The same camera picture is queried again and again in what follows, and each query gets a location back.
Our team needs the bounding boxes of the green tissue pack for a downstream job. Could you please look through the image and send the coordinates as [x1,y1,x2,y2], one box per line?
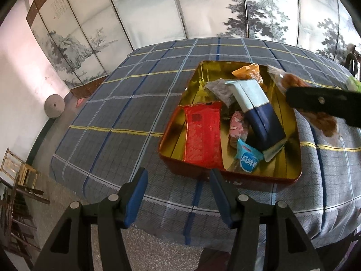
[346,77,361,93]

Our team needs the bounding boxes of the orange yellow snack packet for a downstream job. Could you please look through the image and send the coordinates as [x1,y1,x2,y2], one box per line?
[232,63,263,84]

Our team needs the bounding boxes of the dark wooden chair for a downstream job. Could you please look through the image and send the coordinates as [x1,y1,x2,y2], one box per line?
[345,45,360,79]

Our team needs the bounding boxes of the landscape painted folding screen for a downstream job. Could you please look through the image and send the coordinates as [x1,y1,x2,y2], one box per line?
[26,0,360,89]

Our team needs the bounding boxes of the small blue candy packet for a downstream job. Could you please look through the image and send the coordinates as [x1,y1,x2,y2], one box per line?
[235,139,264,173]

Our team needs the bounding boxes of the red toffee tin box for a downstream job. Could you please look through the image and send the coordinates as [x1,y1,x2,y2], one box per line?
[158,61,302,187]

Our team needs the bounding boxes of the small wooden stool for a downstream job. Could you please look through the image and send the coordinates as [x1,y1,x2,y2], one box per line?
[1,148,50,204]

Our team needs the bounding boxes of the plaid blue grey tablecloth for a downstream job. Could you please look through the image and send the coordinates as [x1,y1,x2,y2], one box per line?
[50,38,360,250]

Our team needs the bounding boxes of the orange snack bag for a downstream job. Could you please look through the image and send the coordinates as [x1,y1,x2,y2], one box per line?
[267,65,347,146]

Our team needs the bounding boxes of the grey silver snack packet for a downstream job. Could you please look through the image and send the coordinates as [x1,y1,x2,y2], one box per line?
[205,78,236,108]

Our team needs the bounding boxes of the pink candy packet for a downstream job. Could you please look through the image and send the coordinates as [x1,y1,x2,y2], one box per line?
[228,111,249,149]

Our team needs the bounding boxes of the round stone wheel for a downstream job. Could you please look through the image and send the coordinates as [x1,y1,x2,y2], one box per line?
[44,94,65,119]

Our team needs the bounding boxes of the red snack packet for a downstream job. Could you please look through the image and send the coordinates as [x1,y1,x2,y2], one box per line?
[183,102,224,169]

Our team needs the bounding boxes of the blue white snack pack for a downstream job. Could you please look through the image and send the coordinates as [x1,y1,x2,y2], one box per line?
[225,79,287,162]

